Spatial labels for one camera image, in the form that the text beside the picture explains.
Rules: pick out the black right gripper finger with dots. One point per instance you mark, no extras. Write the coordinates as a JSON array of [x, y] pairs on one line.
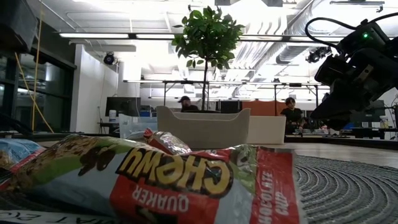
[[337, 112]]

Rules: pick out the blue-wrapped granola bar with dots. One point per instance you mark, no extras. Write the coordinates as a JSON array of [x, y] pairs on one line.
[[15, 151]]

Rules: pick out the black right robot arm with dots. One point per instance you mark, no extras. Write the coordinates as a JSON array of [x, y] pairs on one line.
[[373, 37]]

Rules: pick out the person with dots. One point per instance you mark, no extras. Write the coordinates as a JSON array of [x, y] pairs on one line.
[[292, 116], [187, 104]]

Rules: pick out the white plastic bin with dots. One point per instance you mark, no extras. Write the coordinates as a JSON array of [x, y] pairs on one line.
[[267, 130]]

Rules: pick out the orange partition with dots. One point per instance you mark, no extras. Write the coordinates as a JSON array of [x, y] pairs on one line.
[[261, 108]]

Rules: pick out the round gray plate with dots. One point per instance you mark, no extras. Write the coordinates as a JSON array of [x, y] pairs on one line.
[[342, 193]]

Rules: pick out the black computer monitor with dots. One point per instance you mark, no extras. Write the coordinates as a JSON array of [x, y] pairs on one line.
[[230, 107], [122, 106]]

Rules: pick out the grey plastic bin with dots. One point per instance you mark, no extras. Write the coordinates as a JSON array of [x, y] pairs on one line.
[[202, 130]]

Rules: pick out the potted green plant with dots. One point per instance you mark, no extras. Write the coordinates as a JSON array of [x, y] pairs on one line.
[[208, 31]]

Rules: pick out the fluorescent ceiling light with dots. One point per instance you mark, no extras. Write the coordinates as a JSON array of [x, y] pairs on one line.
[[93, 35], [155, 36]]

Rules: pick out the clear plastic bin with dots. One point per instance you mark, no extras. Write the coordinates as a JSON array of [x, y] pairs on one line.
[[136, 127]]

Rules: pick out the white jar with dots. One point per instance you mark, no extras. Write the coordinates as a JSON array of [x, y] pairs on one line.
[[112, 116]]

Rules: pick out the black ceiling-mounted camera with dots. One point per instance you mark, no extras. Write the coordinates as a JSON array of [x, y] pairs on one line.
[[109, 58]]

